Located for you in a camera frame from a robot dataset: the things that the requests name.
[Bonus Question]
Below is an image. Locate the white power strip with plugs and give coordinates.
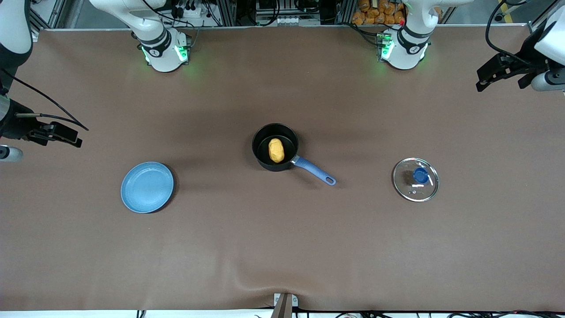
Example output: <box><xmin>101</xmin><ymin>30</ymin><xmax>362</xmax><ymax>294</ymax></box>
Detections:
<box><xmin>169</xmin><ymin>0</ymin><xmax>204</xmax><ymax>19</ymax></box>

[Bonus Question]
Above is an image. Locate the grey electronics box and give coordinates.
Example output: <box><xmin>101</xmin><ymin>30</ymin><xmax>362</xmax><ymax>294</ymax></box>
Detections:
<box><xmin>255</xmin><ymin>0</ymin><xmax>321</xmax><ymax>26</ymax></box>

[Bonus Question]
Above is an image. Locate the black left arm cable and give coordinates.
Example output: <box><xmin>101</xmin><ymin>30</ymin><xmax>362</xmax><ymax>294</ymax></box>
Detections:
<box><xmin>485</xmin><ymin>0</ymin><xmax>540</xmax><ymax>68</ymax></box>

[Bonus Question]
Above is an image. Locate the black pot with blue handle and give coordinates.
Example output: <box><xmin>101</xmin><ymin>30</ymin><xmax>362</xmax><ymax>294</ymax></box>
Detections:
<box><xmin>251</xmin><ymin>122</ymin><xmax>337</xmax><ymax>187</ymax></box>

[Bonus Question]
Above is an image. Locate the metal table clamp bracket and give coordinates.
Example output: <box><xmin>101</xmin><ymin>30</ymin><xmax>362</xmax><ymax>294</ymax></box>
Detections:
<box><xmin>273</xmin><ymin>292</ymin><xmax>299</xmax><ymax>318</ymax></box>

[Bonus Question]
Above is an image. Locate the blue round plate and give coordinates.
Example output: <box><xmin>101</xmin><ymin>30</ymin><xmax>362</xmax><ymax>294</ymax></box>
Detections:
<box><xmin>121</xmin><ymin>161</ymin><xmax>175</xmax><ymax>214</ymax></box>

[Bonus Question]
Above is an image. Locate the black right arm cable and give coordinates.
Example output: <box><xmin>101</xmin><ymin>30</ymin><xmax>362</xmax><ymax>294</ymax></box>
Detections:
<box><xmin>0</xmin><ymin>67</ymin><xmax>90</xmax><ymax>132</ymax></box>

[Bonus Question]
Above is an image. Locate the yellow potato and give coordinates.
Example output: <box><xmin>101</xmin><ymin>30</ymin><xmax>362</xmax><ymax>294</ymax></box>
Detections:
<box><xmin>268</xmin><ymin>138</ymin><xmax>286</xmax><ymax>164</ymax></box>

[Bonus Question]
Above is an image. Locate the bag of orange bread rolls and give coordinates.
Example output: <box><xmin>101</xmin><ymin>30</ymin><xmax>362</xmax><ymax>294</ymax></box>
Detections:
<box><xmin>351</xmin><ymin>0</ymin><xmax>407</xmax><ymax>26</ymax></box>

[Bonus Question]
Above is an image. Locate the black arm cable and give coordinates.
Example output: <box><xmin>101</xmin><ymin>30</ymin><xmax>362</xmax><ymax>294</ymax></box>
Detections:
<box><xmin>485</xmin><ymin>0</ymin><xmax>540</xmax><ymax>68</ymax></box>
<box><xmin>0</xmin><ymin>67</ymin><xmax>90</xmax><ymax>132</ymax></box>

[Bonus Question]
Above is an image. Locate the glass lid with blue knob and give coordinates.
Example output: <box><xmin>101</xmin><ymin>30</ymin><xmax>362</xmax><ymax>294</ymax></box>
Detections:
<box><xmin>392</xmin><ymin>157</ymin><xmax>440</xmax><ymax>203</ymax></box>

